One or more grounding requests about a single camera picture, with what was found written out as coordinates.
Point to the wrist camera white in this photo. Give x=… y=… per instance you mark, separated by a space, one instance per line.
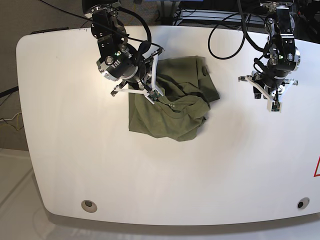
x=153 y=96
x=274 y=106

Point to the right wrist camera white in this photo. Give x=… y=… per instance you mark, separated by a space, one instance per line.
x=153 y=96

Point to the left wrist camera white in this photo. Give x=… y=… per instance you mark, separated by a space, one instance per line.
x=274 y=106

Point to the aluminium frame rail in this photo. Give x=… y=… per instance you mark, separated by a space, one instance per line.
x=209 y=16

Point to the table grommet hole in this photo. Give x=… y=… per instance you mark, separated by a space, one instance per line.
x=303 y=203
x=89 y=206

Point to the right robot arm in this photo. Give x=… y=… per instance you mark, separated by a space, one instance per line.
x=119 y=60

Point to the red triangle warning sticker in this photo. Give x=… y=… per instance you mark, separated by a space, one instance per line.
x=317 y=169

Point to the left table grommet hole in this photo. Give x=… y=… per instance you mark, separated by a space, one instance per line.
x=89 y=206

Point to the right table grommet hole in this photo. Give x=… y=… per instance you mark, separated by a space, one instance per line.
x=303 y=203

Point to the olive green T-shirt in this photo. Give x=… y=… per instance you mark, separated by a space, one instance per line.
x=188 y=92

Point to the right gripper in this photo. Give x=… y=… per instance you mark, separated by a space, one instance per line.
x=140 y=79

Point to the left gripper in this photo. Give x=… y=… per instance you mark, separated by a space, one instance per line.
x=270 y=89

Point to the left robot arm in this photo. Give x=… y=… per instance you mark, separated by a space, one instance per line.
x=280 y=50

